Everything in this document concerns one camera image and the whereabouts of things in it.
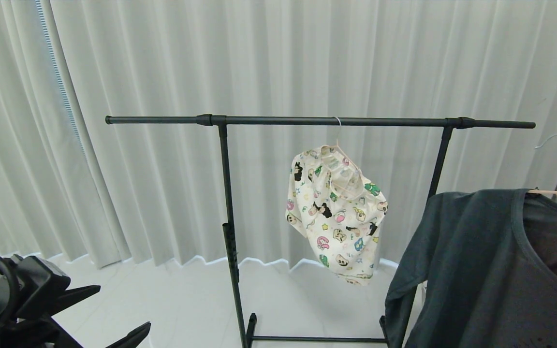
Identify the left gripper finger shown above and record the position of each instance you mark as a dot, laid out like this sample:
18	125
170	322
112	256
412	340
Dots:
131	336
75	296

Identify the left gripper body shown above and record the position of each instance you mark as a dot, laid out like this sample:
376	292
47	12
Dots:
22	336

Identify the cream printed garment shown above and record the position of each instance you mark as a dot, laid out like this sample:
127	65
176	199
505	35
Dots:
341	232

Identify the dark grey garment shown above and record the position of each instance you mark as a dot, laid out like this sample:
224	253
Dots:
476	270

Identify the black clothes rack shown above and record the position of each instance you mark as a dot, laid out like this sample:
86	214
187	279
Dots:
269	120

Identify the white curtain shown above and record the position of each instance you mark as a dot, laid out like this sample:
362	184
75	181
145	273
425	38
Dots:
162	63

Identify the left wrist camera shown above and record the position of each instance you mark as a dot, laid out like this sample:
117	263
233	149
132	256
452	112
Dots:
41	285

